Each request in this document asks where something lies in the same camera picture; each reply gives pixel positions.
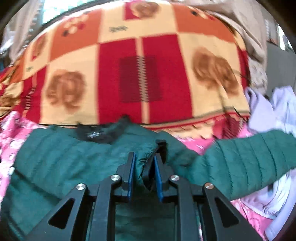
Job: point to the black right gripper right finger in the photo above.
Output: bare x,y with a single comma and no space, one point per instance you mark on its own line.
201,212

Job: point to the green quilted puffer jacket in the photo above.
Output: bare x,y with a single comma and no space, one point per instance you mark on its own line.
69,157

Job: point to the red orange patterned blanket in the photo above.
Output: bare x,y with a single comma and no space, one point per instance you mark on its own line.
167,66

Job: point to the beige blanket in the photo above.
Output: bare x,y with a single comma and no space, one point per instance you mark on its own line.
245,17

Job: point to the floral white pillow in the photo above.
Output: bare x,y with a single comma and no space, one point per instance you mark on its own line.
258,77

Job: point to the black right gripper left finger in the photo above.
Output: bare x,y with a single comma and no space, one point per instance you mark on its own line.
88,211

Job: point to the lavender puffer jacket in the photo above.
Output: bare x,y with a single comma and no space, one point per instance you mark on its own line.
276,201

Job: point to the pink floral bed sheet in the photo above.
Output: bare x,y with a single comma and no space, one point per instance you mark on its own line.
13,138

